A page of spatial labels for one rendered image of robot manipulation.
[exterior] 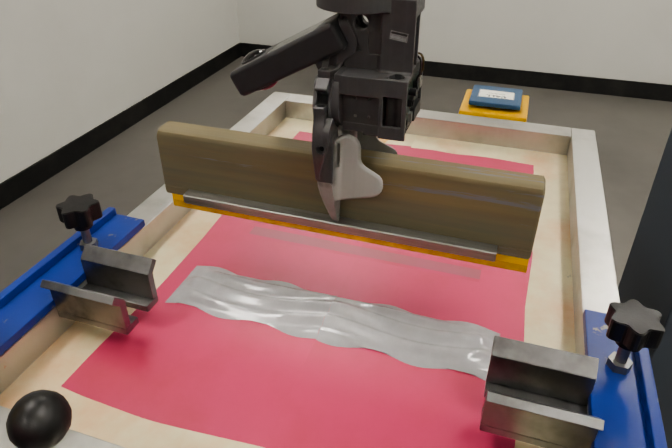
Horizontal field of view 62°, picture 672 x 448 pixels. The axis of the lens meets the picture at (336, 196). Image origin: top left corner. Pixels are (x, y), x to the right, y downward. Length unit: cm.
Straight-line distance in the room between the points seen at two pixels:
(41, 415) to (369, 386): 33
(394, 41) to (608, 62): 380
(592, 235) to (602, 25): 346
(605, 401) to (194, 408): 35
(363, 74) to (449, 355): 29
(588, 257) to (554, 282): 5
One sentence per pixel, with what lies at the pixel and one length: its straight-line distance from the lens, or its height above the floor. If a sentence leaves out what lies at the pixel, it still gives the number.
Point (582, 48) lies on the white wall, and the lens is 419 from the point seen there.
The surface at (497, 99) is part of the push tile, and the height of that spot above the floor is 97.
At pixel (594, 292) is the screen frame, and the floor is 99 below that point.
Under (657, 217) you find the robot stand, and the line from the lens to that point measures 122.
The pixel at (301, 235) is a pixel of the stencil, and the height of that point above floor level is 95.
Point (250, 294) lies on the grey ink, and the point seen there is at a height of 96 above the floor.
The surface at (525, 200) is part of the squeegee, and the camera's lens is 51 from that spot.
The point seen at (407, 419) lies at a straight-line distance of 54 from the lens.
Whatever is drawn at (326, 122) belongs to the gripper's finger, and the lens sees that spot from 48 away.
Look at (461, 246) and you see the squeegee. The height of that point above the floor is 108.
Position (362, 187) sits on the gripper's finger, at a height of 113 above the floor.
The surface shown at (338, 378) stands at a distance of 57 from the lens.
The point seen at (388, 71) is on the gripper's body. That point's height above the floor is 123.
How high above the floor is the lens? 138
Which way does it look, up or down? 31 degrees down
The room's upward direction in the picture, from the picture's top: straight up
